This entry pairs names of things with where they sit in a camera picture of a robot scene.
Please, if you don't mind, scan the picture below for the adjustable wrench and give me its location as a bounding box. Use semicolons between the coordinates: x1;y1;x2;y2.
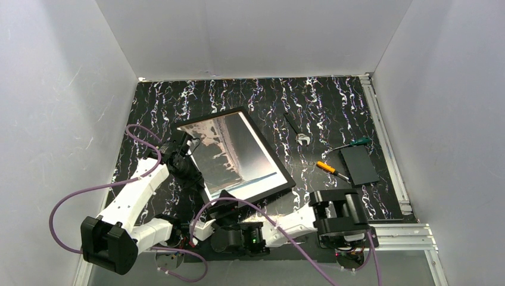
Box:
283;113;311;146

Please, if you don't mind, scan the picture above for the orange handled screwdriver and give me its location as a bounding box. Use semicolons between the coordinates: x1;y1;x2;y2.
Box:
316;161;350;182

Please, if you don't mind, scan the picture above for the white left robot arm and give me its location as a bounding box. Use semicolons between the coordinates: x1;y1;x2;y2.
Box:
80;130;205;275

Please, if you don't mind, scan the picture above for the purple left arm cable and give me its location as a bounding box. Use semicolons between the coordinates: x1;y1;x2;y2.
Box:
48;124;210;284

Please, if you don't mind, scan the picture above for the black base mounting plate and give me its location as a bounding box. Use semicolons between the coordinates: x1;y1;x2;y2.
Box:
192;222;379;268

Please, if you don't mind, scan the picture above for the green handled screwdriver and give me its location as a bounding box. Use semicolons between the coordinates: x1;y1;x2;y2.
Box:
330;137;372;151

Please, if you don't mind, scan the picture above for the black rectangular pad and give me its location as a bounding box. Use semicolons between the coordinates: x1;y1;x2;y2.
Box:
339;145;379;187

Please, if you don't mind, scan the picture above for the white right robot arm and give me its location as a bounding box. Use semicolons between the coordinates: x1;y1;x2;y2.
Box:
189;189;371;257

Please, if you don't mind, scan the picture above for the black picture frame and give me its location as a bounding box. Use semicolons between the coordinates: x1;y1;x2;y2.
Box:
173;107;296;203

